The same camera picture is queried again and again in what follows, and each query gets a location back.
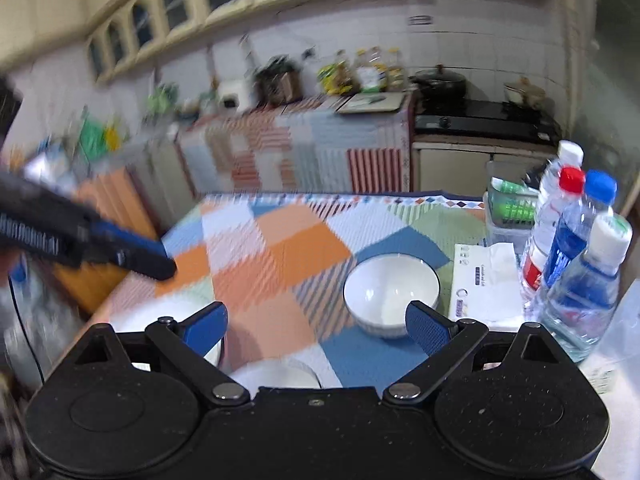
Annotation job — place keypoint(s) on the white tissue pack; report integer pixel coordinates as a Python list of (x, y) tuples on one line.
[(485, 287)]

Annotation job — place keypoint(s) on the wooden chair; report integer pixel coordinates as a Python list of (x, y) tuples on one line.
[(115, 199)]

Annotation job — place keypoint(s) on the white oval plate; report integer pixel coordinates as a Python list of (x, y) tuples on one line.
[(155, 319)]

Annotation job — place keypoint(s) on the oil bottle yellow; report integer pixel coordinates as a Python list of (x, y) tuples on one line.
[(396, 74)]

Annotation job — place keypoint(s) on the white ribbed bowl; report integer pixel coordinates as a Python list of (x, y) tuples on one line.
[(378, 291), (276, 374)]

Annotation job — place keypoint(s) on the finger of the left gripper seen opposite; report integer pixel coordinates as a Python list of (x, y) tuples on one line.
[(128, 250)]

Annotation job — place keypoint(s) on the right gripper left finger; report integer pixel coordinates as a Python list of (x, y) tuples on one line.
[(184, 346)]

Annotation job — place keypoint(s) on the clear container green items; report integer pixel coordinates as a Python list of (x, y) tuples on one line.
[(510, 204)]

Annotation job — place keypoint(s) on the green label water bottle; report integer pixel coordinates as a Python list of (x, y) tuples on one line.
[(580, 304)]

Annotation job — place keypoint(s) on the white cap water bottle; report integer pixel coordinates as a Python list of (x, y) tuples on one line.
[(570, 154)]

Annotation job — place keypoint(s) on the colourful checked tablecloth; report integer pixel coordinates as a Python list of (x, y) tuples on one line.
[(279, 264)]

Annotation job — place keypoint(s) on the red cap water bottle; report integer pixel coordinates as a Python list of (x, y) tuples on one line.
[(571, 182)]

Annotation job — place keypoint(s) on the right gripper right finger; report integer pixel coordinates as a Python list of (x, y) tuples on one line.
[(446, 344)]

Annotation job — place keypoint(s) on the patchwork counter cloth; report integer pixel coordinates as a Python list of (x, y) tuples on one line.
[(316, 145)]

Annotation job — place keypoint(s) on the black wok on stove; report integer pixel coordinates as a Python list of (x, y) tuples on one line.
[(440, 86)]

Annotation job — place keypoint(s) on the blue label water bottle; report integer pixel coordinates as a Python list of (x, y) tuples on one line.
[(575, 224)]

